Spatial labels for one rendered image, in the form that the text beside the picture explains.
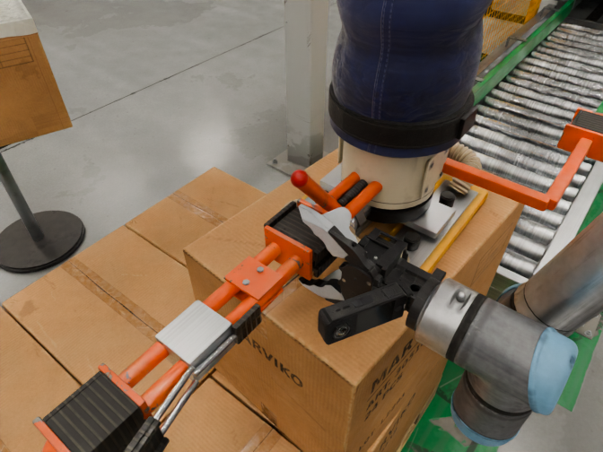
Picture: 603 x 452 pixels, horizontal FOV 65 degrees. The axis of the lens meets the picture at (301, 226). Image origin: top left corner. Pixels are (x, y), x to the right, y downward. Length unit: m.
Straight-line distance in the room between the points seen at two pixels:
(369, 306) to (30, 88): 1.57
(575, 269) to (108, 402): 0.54
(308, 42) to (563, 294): 1.82
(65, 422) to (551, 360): 0.50
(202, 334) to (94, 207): 2.07
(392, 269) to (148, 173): 2.23
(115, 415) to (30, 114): 1.54
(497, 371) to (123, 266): 1.12
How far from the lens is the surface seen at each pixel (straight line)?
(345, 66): 0.71
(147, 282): 1.40
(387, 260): 0.62
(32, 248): 2.46
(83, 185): 2.79
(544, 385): 0.58
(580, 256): 0.63
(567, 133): 1.02
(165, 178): 2.69
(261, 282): 0.62
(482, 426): 0.69
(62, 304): 1.43
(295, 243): 0.64
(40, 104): 1.96
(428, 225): 0.85
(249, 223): 0.91
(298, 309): 0.77
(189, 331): 0.58
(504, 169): 1.88
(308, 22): 2.25
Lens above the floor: 1.56
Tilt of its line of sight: 43 degrees down
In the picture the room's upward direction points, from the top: straight up
